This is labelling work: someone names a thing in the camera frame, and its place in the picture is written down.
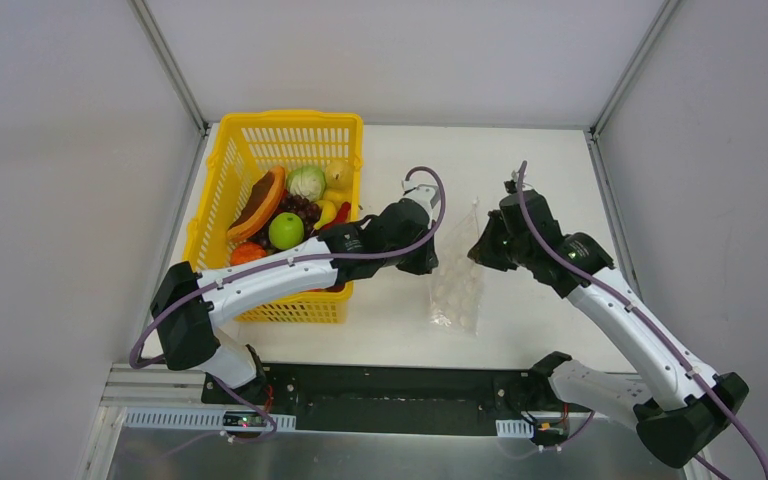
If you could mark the yellow plastic basket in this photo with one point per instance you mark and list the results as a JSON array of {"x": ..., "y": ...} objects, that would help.
[{"x": 247, "y": 146}]

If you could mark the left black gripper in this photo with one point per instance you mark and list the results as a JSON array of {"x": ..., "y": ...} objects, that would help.
[{"x": 420, "y": 258}]

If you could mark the yellow pear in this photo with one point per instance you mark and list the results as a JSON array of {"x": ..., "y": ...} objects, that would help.
[{"x": 339, "y": 179}]

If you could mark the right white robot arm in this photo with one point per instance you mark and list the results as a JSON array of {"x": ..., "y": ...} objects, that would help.
[{"x": 680, "y": 403}]

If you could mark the clear zip top bag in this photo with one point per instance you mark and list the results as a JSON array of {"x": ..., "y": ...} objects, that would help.
[{"x": 457, "y": 284}]

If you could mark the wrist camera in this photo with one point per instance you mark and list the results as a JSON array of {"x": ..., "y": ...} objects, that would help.
[
  {"x": 424, "y": 194},
  {"x": 513, "y": 186}
]

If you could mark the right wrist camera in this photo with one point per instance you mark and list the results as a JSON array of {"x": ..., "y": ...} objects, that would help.
[{"x": 513, "y": 186}]

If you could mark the red bell pepper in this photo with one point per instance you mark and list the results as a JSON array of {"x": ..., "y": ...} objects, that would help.
[{"x": 341, "y": 217}]

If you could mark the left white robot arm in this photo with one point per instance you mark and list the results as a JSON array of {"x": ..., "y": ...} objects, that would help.
[{"x": 190, "y": 308}]

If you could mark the dark purple grapes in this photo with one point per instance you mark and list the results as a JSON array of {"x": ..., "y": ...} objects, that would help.
[{"x": 308, "y": 211}]

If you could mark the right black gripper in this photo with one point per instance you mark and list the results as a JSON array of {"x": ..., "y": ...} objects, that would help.
[{"x": 492, "y": 244}]

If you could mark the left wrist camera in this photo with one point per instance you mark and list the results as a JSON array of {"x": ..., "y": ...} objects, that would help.
[{"x": 424, "y": 194}]

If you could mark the green cabbage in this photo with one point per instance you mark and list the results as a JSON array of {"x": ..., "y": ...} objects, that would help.
[{"x": 308, "y": 182}]

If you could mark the papaya slice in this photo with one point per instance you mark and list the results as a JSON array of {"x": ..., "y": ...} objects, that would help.
[{"x": 265, "y": 197}]

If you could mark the yellow banana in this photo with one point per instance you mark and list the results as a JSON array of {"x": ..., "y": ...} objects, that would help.
[{"x": 327, "y": 213}]

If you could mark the orange pumpkin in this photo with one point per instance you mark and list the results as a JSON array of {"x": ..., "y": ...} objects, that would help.
[{"x": 247, "y": 252}]

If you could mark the green apple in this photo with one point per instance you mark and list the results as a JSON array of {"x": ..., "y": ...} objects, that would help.
[{"x": 286, "y": 231}]

